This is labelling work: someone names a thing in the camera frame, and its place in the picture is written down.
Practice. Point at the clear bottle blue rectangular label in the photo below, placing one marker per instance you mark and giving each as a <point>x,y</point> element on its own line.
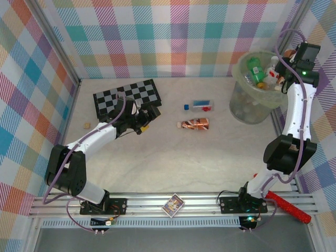
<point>199,103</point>

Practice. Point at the aluminium frame post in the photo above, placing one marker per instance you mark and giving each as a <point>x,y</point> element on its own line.
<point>291,26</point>
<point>59,44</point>

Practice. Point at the red glitter stick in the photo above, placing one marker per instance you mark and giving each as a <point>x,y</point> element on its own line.
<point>288,207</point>

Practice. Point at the green bottle with yellow cap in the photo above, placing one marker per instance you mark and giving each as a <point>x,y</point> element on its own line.
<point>256,69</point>

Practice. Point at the translucent green plastic bin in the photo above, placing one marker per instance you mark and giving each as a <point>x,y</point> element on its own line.
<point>249,110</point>

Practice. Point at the copper brown metallic bottle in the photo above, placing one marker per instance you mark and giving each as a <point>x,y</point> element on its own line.
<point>197,124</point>

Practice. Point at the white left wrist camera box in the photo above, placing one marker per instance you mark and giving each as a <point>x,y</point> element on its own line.
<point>134,107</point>

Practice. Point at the playing card box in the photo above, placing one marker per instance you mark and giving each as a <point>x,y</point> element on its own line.
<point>173,205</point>

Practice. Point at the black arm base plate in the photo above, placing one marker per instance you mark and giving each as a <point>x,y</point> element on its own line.
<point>228,206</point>
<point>118,206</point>

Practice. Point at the small tan block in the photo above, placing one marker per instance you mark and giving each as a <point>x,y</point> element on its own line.
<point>86,125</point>

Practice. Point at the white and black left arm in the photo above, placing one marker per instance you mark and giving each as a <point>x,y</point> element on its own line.
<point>97,135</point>

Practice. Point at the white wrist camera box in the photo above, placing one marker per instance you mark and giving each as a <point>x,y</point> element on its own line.
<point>134,107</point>
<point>295,60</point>

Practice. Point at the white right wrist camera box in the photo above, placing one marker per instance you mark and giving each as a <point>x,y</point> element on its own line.
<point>295,60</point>

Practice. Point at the black and grey chessboard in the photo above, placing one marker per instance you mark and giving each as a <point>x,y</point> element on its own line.
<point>110,102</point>

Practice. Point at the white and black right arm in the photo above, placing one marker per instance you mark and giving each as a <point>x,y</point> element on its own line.
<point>295,113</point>

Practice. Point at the small black controller board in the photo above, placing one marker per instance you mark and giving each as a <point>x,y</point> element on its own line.
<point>248,220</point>
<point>103,222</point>

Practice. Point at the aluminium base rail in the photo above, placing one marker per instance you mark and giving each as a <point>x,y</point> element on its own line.
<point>144,206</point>

